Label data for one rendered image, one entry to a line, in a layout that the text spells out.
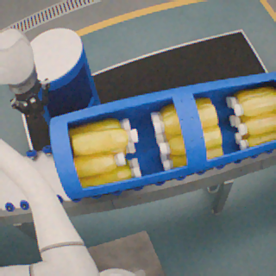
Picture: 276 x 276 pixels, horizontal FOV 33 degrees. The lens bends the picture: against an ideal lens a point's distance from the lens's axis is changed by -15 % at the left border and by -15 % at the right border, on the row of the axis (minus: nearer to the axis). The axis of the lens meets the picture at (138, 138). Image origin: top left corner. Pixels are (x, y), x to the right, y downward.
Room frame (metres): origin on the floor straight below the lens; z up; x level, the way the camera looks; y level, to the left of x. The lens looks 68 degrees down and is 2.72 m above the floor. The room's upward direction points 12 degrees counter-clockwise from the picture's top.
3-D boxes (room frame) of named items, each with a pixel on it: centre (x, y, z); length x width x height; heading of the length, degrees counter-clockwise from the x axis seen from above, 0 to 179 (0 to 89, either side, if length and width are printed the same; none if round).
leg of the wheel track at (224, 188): (0.59, -0.34, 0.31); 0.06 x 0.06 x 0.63; 1
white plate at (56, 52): (1.14, 0.28, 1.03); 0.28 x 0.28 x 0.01
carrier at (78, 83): (1.14, 0.28, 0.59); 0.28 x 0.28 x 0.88
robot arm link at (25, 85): (0.64, 0.25, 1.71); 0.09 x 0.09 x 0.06
